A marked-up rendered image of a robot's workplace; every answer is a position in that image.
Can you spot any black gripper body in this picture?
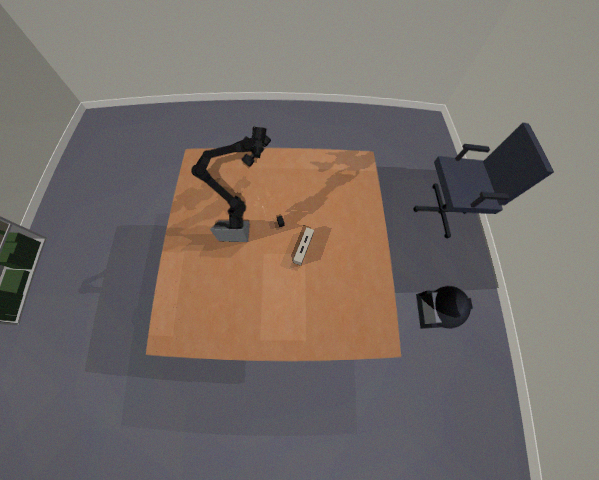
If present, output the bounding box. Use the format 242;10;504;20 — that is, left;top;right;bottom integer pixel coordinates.
242;135;271;167

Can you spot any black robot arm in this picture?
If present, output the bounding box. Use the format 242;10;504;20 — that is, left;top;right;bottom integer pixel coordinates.
191;126;266;229

